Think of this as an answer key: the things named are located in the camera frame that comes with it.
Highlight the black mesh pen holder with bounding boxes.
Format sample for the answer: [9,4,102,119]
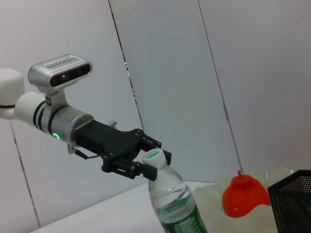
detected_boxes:
[267,169,311,233]

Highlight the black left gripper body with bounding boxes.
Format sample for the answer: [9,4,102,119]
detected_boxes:
[72,120,145,170]

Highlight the clear green-label water bottle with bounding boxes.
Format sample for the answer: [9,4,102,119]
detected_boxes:
[142,148,208,233]

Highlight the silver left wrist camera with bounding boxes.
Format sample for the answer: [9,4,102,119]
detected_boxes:
[28,53,93,110]

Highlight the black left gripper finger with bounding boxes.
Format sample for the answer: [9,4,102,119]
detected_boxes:
[101,158,159,181]
[140,134,172,168]

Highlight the green glass fruit plate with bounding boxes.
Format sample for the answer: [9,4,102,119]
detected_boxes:
[191,167,302,233]

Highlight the thin left gripper cable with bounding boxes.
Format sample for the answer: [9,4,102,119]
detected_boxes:
[67,145,103,160]

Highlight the red-orange toy orange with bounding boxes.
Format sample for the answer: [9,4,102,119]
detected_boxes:
[222,169,272,218]

